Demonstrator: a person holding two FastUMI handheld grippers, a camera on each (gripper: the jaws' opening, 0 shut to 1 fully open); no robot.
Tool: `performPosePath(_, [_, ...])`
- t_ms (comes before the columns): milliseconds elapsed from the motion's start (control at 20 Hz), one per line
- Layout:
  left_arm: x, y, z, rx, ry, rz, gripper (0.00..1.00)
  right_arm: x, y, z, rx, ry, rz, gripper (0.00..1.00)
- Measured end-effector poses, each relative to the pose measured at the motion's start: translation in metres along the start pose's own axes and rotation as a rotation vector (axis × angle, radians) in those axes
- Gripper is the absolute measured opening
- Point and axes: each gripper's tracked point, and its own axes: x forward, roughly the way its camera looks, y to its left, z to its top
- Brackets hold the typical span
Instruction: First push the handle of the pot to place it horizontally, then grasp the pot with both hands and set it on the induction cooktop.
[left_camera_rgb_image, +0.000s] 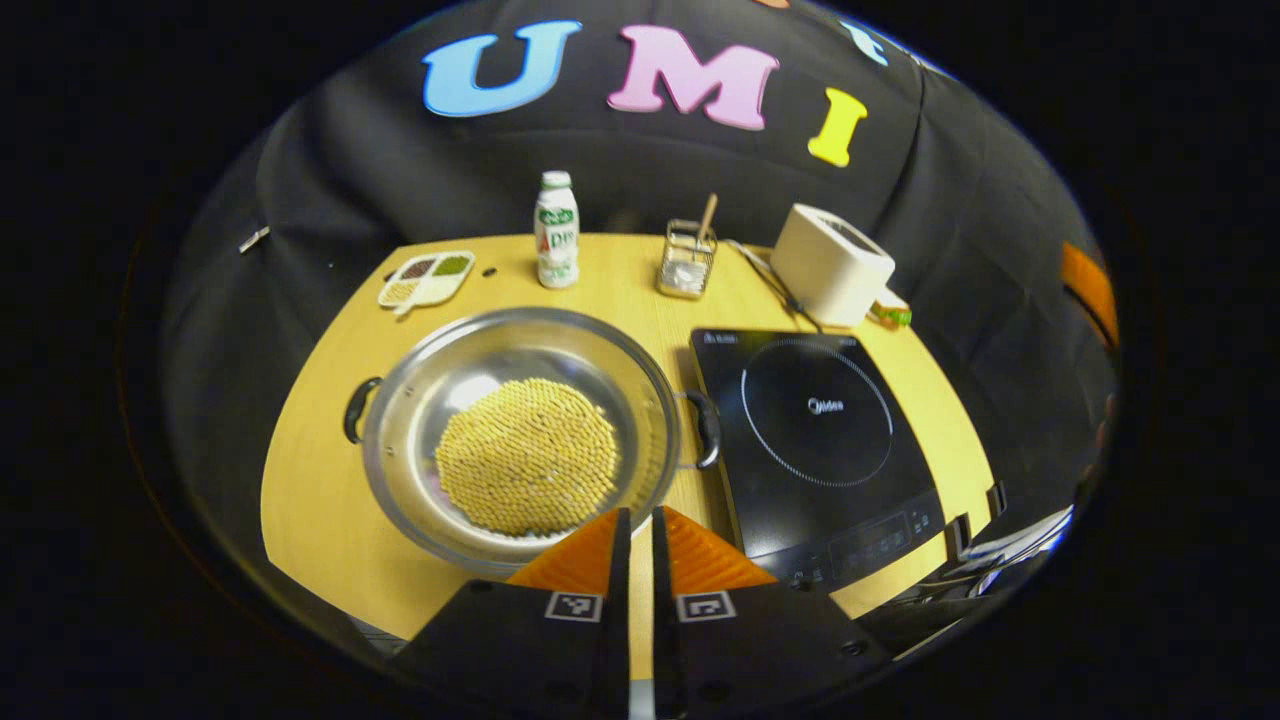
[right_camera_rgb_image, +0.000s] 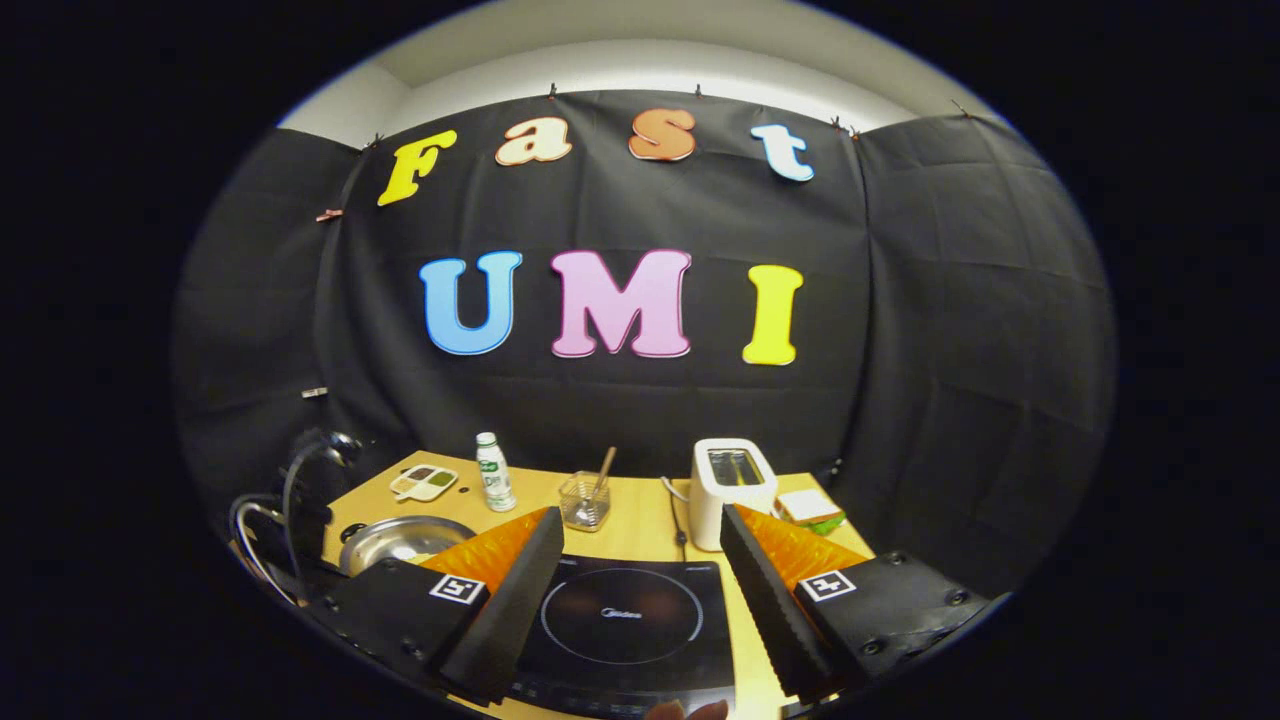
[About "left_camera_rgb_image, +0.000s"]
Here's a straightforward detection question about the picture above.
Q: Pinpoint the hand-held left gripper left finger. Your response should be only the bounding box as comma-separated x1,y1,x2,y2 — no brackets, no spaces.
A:
390,507,633,716

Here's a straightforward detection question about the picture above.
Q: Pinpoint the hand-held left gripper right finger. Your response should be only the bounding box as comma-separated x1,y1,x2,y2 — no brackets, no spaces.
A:
652,505,891,716

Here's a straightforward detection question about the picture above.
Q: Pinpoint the black induction cooktop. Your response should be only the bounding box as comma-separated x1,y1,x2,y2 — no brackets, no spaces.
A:
688,327,946,593

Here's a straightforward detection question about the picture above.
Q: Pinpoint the stainless steel pot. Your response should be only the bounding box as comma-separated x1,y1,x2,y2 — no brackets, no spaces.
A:
343,306,723,576

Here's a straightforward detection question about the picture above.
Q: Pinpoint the pile of soybeans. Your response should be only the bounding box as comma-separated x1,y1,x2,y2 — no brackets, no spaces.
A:
435,377,621,537

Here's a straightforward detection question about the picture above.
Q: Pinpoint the white toaster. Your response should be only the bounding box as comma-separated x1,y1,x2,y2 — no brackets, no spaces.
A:
770,203,897,329

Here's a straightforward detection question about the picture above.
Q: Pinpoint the white divided bean tray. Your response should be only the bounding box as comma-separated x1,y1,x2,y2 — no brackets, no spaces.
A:
377,250,477,316

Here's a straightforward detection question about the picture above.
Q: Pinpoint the white drink bottle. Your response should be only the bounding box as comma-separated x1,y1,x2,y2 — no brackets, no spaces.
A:
533,170,581,290

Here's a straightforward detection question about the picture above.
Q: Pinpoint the black backdrop cloth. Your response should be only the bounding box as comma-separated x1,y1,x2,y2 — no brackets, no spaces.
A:
160,0,1117,611

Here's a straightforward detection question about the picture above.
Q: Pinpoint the shiny metal frame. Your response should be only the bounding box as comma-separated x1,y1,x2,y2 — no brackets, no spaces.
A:
900,505,1077,651

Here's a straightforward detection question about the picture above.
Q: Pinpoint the white toaster cable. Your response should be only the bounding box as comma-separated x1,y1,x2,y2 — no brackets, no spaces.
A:
727,238,821,332

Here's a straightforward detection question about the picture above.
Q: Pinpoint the wire utensil holder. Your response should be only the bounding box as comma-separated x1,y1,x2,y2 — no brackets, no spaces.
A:
657,219,718,300

